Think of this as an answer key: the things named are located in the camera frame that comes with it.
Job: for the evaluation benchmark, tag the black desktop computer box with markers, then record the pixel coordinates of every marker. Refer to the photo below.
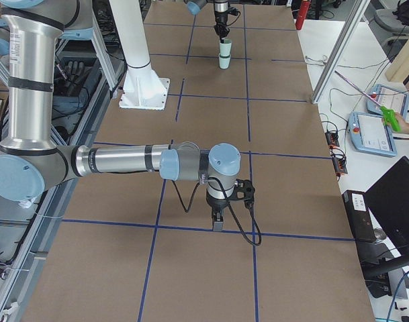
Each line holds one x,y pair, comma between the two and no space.
359,216

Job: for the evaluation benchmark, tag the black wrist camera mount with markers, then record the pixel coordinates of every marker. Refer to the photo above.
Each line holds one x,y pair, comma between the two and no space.
243,191

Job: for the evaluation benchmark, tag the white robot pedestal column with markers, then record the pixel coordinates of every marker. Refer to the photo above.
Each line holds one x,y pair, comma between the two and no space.
143,88

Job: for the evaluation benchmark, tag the green handled grabber stick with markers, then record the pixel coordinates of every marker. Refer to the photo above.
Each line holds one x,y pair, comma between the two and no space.
389,115

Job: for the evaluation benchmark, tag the red fire extinguisher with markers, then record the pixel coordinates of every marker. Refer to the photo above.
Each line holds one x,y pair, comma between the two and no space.
302,14

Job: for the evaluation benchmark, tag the orange black connector strip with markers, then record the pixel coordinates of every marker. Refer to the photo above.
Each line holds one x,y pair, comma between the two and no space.
338,157

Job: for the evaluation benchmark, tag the upper teach pendant tablet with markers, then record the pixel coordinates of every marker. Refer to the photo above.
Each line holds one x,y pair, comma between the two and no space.
391,98

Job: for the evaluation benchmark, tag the teach pendant tablet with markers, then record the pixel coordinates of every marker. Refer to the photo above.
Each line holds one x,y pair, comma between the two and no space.
391,98
369,135

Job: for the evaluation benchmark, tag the mint green cup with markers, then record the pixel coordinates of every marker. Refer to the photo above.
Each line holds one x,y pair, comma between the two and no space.
224,61
225,47

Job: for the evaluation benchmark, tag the person's hand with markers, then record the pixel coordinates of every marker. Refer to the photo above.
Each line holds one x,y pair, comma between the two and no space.
404,126

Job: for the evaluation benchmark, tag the aluminium frame post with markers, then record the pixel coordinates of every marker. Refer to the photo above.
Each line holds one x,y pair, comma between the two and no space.
342,41

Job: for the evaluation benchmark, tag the lower teach pendant tablet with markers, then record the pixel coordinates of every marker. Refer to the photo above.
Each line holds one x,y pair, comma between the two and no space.
369,135

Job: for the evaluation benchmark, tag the wooden beam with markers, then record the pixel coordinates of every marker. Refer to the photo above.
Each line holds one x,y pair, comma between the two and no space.
399,69

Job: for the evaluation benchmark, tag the black monitor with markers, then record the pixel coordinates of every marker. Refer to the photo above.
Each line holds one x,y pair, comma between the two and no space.
388,200

